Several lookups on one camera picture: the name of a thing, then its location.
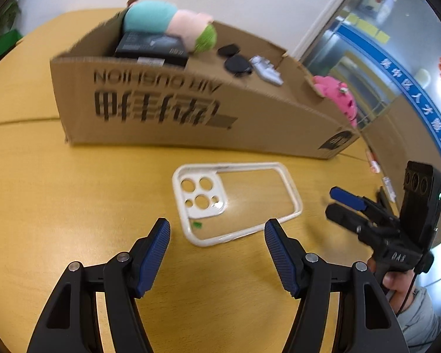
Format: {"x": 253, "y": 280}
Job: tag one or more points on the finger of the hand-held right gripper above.
{"x": 347, "y": 195}
{"x": 343, "y": 217}

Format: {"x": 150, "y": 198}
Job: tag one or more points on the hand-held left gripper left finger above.
{"x": 152, "y": 253}

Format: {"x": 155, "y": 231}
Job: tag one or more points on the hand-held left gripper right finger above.
{"x": 281, "y": 257}

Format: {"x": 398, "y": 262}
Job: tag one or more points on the white clear phone case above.
{"x": 196, "y": 192}

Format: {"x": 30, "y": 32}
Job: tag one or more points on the brown cardboard box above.
{"x": 272, "y": 132}

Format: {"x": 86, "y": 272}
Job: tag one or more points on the black sunglasses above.
{"x": 237, "y": 64}

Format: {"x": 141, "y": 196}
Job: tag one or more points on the person's right forearm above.
{"x": 419, "y": 320}

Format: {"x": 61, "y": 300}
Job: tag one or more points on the person's right hand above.
{"x": 397, "y": 286}

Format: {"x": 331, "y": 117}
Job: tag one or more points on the red pen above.
{"x": 374, "y": 163}

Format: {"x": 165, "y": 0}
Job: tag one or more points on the blue banner strip on glass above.
{"x": 408, "y": 92}

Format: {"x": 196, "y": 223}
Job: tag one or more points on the yellow shelf unit behind glass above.
{"x": 364, "y": 77}

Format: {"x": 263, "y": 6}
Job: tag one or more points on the grey toy ship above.
{"x": 264, "y": 69}

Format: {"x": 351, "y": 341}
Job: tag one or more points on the yellow sticky note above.
{"x": 368, "y": 26}
{"x": 382, "y": 36}
{"x": 352, "y": 17}

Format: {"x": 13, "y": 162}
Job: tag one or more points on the black product box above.
{"x": 150, "y": 46}

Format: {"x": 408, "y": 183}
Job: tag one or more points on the teal pink green plush toy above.
{"x": 150, "y": 16}

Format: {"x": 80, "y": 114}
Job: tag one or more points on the green potted plant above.
{"x": 5, "y": 18}

